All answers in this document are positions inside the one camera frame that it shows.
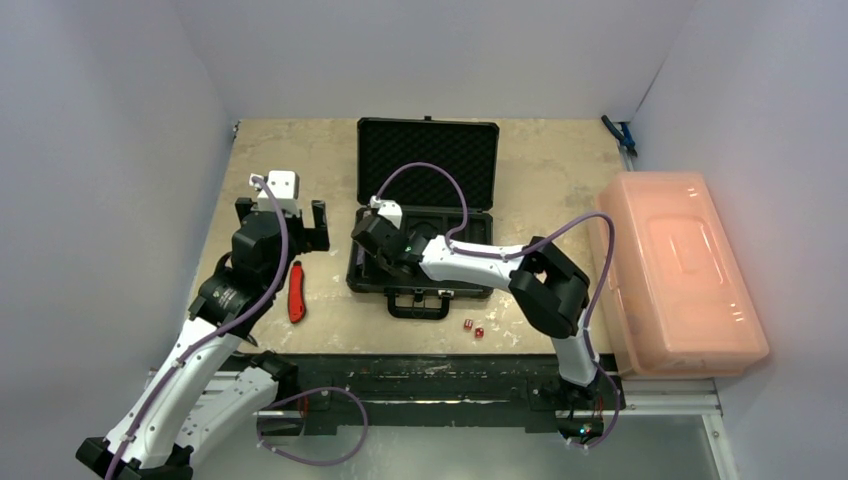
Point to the black poker set case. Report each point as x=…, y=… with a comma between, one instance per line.
x=442, y=174

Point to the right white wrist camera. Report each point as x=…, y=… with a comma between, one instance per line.
x=387, y=209

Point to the blue handled pliers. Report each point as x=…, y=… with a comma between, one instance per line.
x=620, y=131

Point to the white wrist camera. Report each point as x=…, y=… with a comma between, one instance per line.
x=387, y=209
x=283, y=185

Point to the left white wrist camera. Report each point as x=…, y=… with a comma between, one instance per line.
x=283, y=185

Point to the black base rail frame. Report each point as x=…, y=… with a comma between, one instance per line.
x=489, y=390

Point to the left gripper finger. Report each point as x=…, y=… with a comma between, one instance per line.
x=318, y=235
x=244, y=206

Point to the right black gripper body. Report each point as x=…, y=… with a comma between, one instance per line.
x=370, y=234

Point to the pink translucent plastic bin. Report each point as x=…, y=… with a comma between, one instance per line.
x=675, y=303

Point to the red black folding knife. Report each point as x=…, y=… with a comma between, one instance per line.
x=296, y=303

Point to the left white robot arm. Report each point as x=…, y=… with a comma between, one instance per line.
x=167, y=434

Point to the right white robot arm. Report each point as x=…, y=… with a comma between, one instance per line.
x=550, y=290

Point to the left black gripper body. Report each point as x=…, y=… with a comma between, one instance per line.
x=303, y=237

